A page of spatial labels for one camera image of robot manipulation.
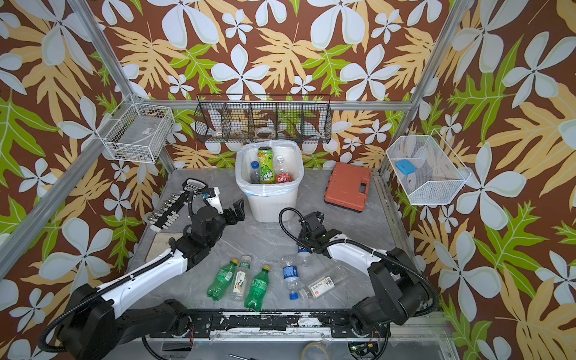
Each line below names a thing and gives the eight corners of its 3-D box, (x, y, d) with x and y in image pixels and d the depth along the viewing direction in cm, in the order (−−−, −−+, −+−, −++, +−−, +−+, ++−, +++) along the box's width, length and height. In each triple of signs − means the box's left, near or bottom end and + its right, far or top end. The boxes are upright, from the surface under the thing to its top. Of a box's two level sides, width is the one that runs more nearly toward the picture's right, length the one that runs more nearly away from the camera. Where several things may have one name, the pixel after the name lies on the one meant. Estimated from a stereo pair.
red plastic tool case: (321, 202, 108) (322, 196, 105) (334, 166, 124) (336, 160, 120) (360, 214, 104) (363, 209, 100) (369, 175, 120) (372, 169, 116)
